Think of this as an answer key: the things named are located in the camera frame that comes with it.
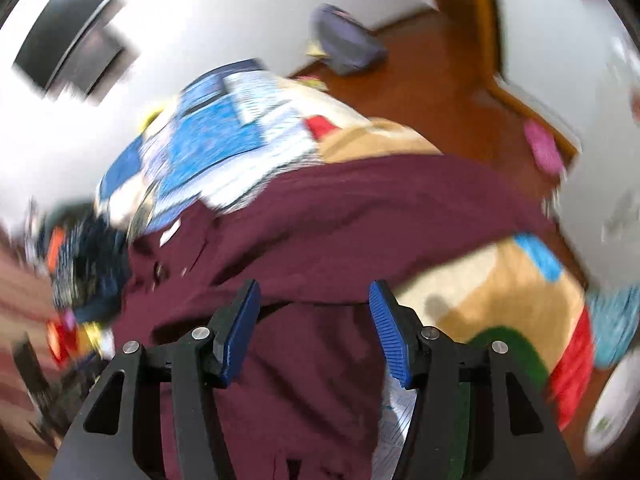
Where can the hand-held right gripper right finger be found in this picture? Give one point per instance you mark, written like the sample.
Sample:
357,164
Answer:
390,330

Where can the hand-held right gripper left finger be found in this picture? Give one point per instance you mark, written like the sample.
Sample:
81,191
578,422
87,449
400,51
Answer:
242,320

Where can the maroon garment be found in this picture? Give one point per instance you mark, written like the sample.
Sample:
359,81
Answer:
325,220

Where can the beige cartoon blanket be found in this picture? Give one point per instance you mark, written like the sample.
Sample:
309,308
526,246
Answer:
500,285

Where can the dark blue folded garment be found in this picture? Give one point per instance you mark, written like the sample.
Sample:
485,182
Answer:
97,270

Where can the red plush toy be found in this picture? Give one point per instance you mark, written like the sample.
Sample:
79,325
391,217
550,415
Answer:
60,340

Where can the blue patchwork blanket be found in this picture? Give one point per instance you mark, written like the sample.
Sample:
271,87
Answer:
210,135

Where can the orange box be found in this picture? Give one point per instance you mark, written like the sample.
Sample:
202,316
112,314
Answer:
56,247

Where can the yellow foam tube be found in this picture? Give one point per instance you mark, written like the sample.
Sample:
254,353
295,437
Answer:
150,117

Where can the teal cloth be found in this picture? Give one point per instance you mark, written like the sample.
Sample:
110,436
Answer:
615,325

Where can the striped brown curtain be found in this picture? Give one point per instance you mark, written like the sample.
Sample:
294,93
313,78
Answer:
20,285

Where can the white round container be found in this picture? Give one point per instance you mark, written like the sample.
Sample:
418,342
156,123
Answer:
612,410

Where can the pink slipper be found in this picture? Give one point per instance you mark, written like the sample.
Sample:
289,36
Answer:
542,147

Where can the yellow bag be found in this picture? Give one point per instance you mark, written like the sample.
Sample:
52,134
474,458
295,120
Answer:
316,50

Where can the grey purple backpack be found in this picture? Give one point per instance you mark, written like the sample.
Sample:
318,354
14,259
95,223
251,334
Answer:
345,45

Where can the small black wall monitor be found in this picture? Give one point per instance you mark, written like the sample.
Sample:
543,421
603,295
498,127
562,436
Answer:
102,67

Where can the wooden door frame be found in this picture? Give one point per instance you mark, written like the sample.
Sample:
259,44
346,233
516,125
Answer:
480,10

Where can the black wall television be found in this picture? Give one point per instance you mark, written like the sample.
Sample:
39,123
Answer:
60,35

